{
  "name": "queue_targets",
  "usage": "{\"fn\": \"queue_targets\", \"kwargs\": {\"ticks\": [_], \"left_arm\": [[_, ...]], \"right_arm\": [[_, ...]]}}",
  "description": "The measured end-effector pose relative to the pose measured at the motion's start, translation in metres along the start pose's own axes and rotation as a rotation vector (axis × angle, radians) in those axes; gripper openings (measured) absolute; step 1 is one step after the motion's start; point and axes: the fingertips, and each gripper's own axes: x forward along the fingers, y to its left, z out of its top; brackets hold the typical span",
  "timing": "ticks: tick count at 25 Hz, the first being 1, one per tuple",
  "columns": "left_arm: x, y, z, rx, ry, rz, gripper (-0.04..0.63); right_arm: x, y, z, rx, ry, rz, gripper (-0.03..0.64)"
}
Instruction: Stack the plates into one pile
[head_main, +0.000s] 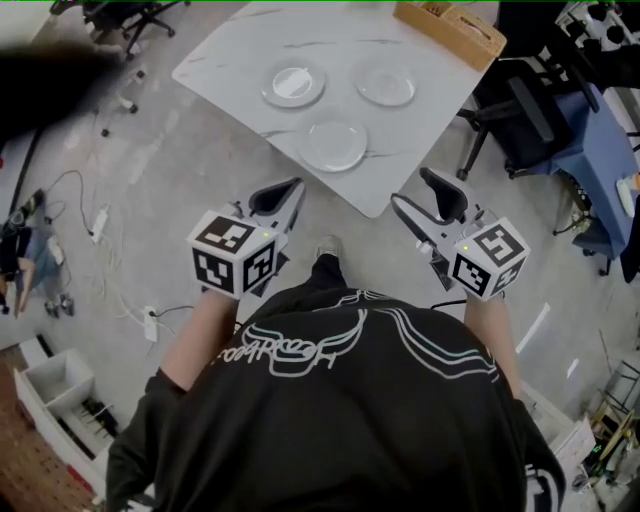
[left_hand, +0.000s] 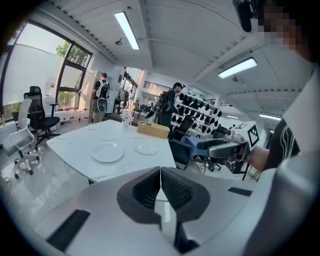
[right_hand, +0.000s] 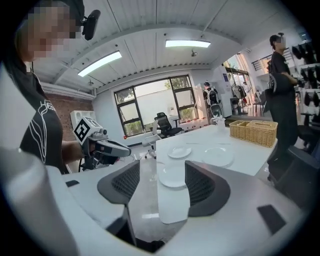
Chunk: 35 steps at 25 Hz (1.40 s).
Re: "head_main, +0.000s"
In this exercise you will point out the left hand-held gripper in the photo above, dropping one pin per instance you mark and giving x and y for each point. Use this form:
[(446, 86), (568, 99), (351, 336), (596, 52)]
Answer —
[(225, 260)]

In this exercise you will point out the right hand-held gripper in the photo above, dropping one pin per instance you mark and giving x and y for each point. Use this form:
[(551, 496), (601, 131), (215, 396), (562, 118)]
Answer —
[(492, 260)]

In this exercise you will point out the white round plate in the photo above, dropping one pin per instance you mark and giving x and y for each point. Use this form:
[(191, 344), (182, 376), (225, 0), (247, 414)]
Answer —
[(334, 146), (293, 85), (385, 84)]

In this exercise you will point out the person's left forearm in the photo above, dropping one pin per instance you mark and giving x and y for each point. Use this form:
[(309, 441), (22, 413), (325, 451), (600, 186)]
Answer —
[(200, 340)]

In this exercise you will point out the person's right forearm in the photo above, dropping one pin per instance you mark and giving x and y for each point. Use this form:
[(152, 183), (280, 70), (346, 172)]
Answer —
[(492, 345)]

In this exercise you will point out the person's grey shoe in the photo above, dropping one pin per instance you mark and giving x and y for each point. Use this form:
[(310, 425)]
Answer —
[(330, 245)]

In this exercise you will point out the person's black trouser leg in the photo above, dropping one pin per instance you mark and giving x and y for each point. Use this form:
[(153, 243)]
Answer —
[(327, 277)]

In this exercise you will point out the black office chair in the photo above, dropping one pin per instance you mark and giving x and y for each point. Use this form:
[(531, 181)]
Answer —
[(525, 115), (135, 20)]

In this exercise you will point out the woven wicker basket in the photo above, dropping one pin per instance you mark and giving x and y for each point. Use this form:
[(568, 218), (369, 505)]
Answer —
[(450, 35)]

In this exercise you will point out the blue cloth-covered table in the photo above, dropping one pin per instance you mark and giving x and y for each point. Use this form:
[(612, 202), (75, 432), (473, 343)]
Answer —
[(605, 165)]

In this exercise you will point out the white power strip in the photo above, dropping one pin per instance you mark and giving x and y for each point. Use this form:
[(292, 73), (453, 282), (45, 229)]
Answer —
[(100, 222), (150, 325)]

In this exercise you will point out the white office chair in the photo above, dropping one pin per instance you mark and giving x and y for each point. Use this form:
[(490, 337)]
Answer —
[(126, 103)]

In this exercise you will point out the white tissue sheet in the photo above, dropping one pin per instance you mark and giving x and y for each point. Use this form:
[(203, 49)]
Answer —
[(472, 24)]

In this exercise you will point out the white oval device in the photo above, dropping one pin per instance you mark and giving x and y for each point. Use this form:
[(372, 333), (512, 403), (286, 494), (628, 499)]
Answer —
[(626, 197)]

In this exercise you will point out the small orange item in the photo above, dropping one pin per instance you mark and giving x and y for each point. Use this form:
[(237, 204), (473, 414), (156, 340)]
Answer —
[(635, 182)]

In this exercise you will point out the black printed t-shirt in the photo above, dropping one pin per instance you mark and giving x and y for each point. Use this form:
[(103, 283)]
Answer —
[(350, 425)]

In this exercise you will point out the white storage box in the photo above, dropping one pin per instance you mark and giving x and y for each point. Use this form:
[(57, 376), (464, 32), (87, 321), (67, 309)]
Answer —
[(565, 440)]

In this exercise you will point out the white open cabinet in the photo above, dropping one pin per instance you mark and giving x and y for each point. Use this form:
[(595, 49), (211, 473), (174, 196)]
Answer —
[(65, 375)]

